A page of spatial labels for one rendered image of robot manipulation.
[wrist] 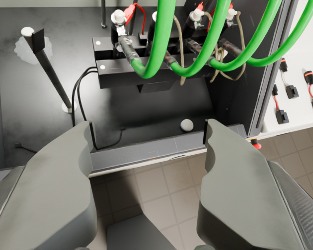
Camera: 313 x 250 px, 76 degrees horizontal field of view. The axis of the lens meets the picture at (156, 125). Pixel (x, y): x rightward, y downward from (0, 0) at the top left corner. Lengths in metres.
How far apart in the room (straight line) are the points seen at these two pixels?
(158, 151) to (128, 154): 0.07
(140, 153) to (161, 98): 0.24
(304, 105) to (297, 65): 0.13
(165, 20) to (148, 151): 0.35
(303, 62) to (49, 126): 0.77
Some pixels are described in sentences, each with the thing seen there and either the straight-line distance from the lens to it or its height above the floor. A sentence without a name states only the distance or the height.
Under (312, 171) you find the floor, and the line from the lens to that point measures 2.20.
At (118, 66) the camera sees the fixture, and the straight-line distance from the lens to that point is 0.51.
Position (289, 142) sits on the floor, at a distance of 2.08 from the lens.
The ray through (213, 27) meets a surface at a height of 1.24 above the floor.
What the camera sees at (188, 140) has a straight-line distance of 0.51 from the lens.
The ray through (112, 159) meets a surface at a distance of 0.47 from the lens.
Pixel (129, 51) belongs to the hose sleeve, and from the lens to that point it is 0.33.
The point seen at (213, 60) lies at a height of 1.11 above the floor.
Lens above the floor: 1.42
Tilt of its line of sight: 71 degrees down
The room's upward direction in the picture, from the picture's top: 43 degrees clockwise
